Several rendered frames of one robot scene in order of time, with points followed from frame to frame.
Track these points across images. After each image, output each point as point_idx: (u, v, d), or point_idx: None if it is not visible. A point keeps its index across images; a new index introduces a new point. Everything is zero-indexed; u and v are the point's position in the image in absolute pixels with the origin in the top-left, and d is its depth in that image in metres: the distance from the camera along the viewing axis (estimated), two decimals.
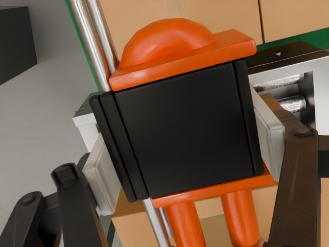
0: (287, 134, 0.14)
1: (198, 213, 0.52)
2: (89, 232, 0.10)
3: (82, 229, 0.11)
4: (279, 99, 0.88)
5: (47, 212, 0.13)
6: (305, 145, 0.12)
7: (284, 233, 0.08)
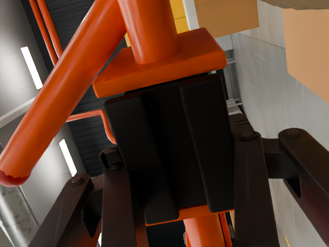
0: (237, 137, 0.15)
1: None
2: (126, 218, 0.11)
3: (119, 214, 0.11)
4: None
5: (96, 193, 0.14)
6: (252, 148, 0.13)
7: (248, 233, 0.09)
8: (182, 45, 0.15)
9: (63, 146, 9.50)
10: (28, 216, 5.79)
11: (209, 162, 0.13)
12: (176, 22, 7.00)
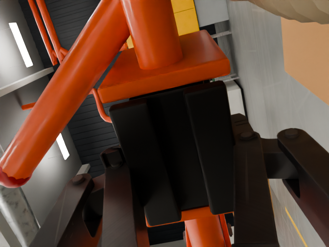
0: (236, 137, 0.15)
1: None
2: (127, 218, 0.11)
3: (120, 214, 0.11)
4: None
5: (97, 193, 0.14)
6: (251, 148, 0.13)
7: (247, 233, 0.09)
8: (185, 49, 0.16)
9: None
10: (14, 189, 5.48)
11: (212, 166, 0.14)
12: None
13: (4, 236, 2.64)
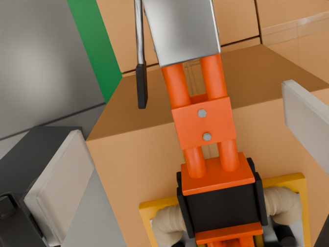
0: None
1: (177, 136, 0.48)
2: None
3: None
4: None
5: None
6: None
7: None
8: None
9: None
10: None
11: None
12: None
13: None
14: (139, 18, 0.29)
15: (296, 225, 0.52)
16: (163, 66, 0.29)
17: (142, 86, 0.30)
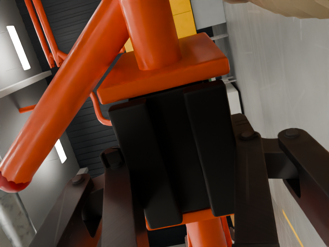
0: (236, 137, 0.15)
1: None
2: (127, 218, 0.11)
3: (120, 214, 0.11)
4: None
5: (97, 193, 0.14)
6: (251, 148, 0.13)
7: (247, 232, 0.09)
8: (184, 51, 0.16)
9: None
10: (10, 192, 5.43)
11: (213, 167, 0.14)
12: None
13: None
14: None
15: None
16: None
17: None
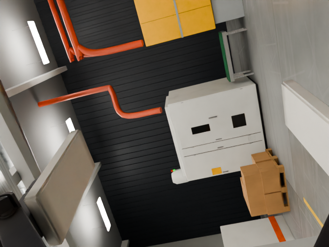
0: None
1: None
2: None
3: None
4: None
5: None
6: None
7: None
8: None
9: (70, 124, 9.32)
10: None
11: None
12: None
13: None
14: None
15: None
16: None
17: None
